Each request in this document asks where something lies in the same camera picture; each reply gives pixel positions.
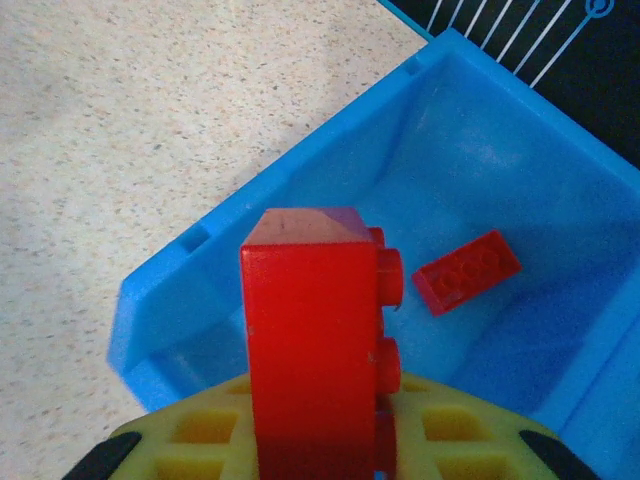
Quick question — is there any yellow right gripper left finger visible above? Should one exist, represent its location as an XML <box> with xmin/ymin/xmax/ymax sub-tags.
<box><xmin>107</xmin><ymin>373</ymin><xmax>259</xmax><ymax>480</ymax></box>

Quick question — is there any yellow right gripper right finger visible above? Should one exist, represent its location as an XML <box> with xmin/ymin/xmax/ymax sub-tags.
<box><xmin>374</xmin><ymin>372</ymin><xmax>557</xmax><ymax>480</ymax></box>

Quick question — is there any red lego brick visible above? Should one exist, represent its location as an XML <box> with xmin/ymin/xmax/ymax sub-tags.
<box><xmin>239</xmin><ymin>206</ymin><xmax>404</xmax><ymax>480</ymax></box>
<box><xmin>410</xmin><ymin>229</ymin><xmax>524</xmax><ymax>319</ymax></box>

